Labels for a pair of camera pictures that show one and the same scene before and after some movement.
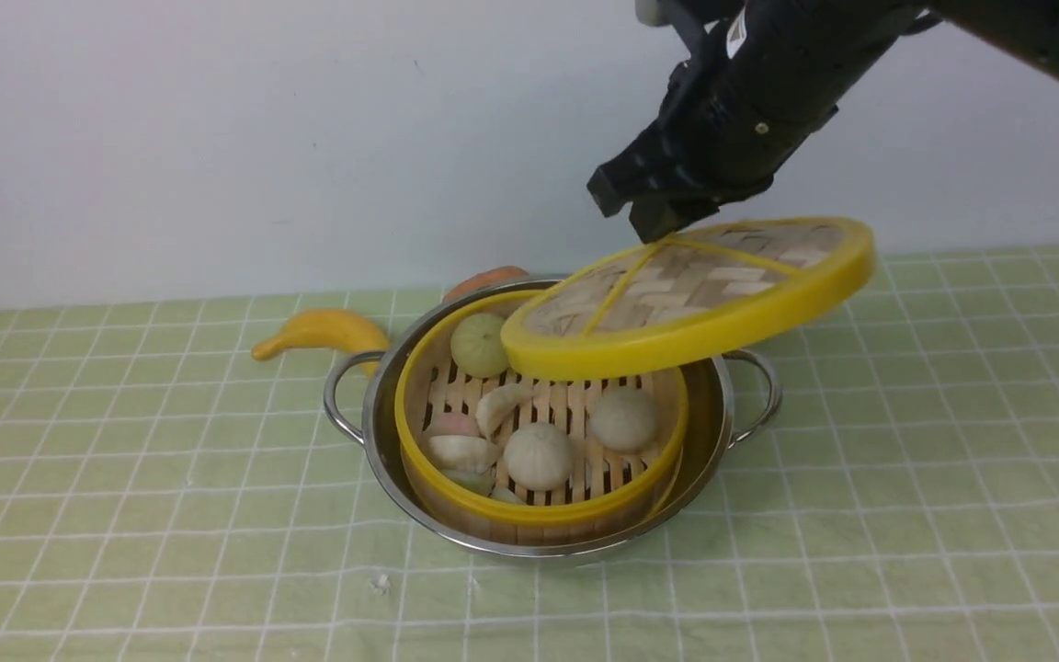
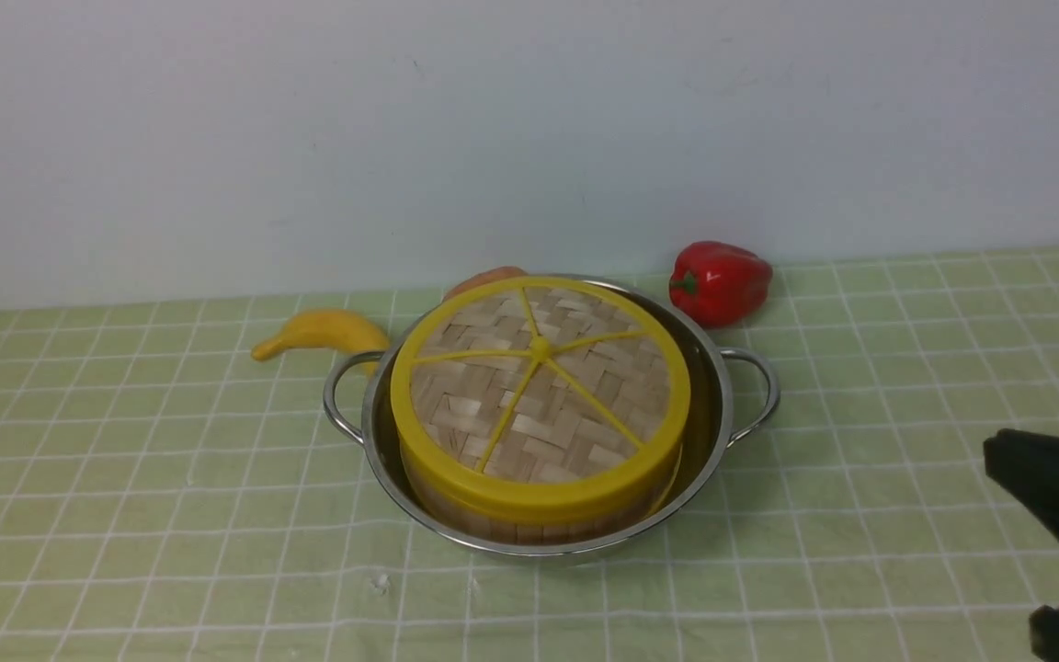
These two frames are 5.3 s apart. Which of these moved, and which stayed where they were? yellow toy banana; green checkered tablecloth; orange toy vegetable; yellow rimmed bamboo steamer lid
Moved: yellow rimmed bamboo steamer lid
Stayed: yellow toy banana; orange toy vegetable; green checkered tablecloth
